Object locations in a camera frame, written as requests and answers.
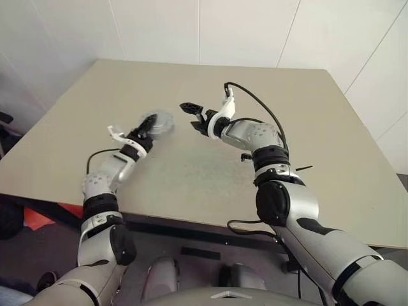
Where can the orange object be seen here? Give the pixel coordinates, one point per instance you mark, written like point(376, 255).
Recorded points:
point(38, 216)

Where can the grey rounded shape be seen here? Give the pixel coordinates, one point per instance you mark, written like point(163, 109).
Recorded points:
point(163, 274)

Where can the blue fabric object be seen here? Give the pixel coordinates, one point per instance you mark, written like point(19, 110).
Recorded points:
point(12, 291)

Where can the black flat strip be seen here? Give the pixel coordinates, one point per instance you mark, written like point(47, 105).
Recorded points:
point(201, 253)

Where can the black zip tie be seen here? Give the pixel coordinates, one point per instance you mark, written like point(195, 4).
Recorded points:
point(304, 167)

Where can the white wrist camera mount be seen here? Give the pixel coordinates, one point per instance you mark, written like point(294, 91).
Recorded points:
point(115, 132)
point(227, 106)

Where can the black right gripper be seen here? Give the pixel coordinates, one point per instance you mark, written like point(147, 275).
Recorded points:
point(208, 121)

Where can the black chair part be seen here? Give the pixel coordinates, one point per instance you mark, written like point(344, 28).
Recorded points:
point(4, 134)

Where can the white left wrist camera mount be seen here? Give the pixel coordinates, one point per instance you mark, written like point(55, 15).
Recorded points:
point(115, 132)

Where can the grey robot torso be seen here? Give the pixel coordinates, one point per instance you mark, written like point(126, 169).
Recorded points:
point(229, 298)

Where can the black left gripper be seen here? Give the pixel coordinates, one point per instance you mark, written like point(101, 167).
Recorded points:
point(138, 136)

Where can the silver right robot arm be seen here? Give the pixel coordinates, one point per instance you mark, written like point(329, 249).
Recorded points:
point(287, 197)

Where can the black table frame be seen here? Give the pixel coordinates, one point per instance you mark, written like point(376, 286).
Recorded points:
point(191, 231)

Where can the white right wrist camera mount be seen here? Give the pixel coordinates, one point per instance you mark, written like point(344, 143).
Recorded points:
point(227, 106)

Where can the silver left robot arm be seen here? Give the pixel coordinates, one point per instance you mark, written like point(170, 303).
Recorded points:
point(95, 185)

